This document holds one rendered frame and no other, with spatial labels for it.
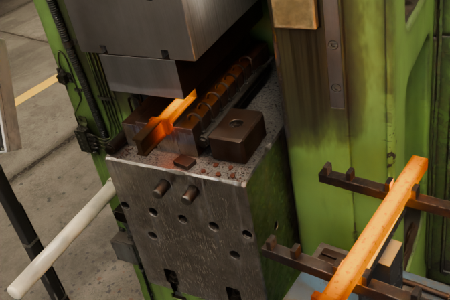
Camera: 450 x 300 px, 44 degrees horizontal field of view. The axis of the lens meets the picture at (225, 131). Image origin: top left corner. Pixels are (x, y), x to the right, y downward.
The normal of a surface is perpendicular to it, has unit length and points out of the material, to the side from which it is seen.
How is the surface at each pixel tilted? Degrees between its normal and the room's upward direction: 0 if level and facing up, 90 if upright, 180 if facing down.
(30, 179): 0
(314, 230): 90
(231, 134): 0
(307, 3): 90
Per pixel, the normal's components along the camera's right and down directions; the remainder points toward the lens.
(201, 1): 0.88, 0.13
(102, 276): -0.17, -0.82
